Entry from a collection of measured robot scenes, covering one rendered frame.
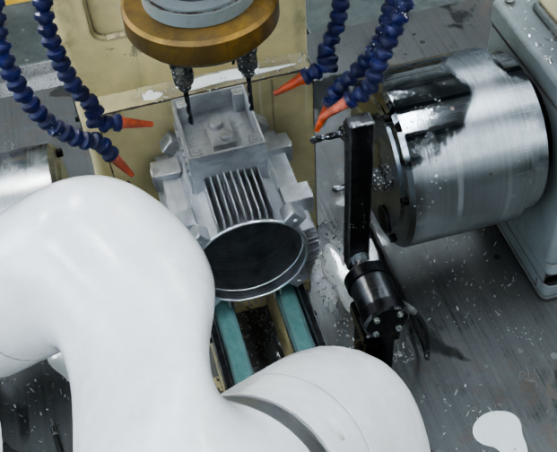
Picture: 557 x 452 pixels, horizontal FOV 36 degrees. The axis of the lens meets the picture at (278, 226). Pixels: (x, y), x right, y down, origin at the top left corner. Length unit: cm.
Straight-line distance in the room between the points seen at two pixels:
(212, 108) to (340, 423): 81
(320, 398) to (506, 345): 91
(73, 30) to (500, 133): 59
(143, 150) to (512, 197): 51
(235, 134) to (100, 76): 24
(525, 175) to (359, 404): 75
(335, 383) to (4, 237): 20
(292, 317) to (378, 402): 73
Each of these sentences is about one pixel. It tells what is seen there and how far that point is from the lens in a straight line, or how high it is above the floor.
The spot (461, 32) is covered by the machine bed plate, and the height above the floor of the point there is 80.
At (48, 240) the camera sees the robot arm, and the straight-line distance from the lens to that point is 47.
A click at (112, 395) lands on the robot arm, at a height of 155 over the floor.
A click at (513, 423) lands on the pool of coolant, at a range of 127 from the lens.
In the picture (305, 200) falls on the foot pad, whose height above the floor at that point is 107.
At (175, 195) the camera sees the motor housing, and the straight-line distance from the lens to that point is 116.
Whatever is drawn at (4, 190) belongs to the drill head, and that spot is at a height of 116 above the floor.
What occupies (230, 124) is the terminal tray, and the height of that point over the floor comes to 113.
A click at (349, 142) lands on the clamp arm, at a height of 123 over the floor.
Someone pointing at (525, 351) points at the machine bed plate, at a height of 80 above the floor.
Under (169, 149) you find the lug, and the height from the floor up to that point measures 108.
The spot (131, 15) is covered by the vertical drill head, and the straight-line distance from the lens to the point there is 101.
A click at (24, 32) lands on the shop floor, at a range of 342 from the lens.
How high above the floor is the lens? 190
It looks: 49 degrees down
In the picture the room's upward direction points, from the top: 5 degrees counter-clockwise
